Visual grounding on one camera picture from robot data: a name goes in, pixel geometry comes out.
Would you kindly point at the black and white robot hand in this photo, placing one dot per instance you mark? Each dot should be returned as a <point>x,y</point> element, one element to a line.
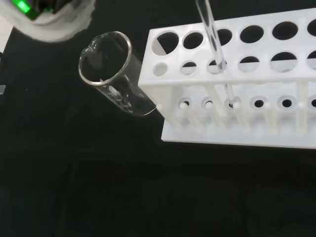
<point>56,24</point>

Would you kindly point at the small clear glass beaker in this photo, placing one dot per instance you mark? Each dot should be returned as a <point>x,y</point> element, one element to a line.
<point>128,98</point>

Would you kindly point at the white test tube rack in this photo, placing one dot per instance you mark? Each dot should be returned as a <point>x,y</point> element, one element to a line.
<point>247,84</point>

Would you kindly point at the black scalloped bench cloth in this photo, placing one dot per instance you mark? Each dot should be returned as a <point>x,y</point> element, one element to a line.
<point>98,185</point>

